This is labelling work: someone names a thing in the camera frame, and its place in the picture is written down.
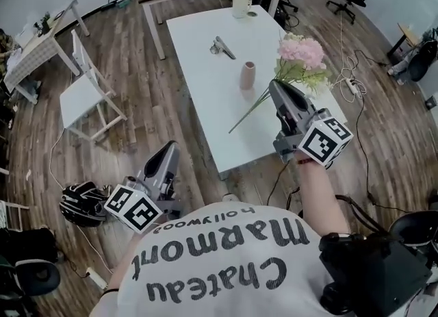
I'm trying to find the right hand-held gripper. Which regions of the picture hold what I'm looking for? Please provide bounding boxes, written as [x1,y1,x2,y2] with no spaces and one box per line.
[268,79,354,169]

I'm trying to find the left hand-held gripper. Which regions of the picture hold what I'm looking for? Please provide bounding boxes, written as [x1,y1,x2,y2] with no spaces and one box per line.
[103,140,182,233]

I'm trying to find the pink flowers with green stems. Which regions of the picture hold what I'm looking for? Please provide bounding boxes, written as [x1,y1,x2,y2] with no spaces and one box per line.
[228,32,335,135]

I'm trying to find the pink ceramic vase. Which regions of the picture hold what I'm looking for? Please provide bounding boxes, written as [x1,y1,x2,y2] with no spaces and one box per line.
[239,61,257,91]

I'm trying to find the black shoulder bag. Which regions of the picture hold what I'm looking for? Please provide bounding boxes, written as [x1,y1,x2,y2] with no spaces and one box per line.
[318,194,438,317]

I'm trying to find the person's right forearm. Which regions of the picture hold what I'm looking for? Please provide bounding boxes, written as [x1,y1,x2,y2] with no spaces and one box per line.
[295,157,352,238]

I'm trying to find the white power strip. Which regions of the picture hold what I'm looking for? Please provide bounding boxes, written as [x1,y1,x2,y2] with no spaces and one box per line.
[345,77,361,98]
[85,266,109,290]

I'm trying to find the white table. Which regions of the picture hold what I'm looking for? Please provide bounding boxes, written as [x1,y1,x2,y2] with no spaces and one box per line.
[165,3,348,180]

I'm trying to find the silver metal tool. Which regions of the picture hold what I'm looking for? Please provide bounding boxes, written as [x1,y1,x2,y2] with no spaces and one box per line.
[209,36,237,61]

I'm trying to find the black and white backpack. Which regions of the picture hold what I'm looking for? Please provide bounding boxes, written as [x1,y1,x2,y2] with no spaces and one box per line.
[59,181,113,229]

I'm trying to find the white wooden chair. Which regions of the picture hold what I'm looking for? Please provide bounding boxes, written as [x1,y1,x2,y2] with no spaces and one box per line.
[59,28,129,143]

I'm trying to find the white plastic jug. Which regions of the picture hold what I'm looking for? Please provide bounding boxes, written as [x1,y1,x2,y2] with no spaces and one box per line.
[232,0,254,20]

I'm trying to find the white printed t-shirt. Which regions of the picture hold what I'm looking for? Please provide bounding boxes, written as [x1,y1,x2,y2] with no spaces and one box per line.
[89,201,347,317]

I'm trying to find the small wooden table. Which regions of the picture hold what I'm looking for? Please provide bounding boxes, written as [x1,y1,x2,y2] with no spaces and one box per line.
[387,22,424,59]

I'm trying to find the black bag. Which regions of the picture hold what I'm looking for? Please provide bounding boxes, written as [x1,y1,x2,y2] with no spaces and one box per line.
[0,227,60,266]

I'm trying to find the desk with checked cloth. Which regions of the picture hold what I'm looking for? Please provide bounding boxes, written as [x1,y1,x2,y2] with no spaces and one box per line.
[2,0,91,105]

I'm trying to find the grey round padded seat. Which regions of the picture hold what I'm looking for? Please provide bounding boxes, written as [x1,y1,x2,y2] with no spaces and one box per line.
[14,258,62,299]

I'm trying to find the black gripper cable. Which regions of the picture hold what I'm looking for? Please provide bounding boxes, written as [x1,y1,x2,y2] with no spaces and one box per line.
[266,160,292,207]

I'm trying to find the black floor cable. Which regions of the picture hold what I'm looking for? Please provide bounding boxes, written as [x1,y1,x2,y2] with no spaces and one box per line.
[355,96,413,212]

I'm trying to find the thin white floor cable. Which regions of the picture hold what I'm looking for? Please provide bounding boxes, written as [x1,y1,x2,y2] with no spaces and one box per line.
[49,129,114,274]

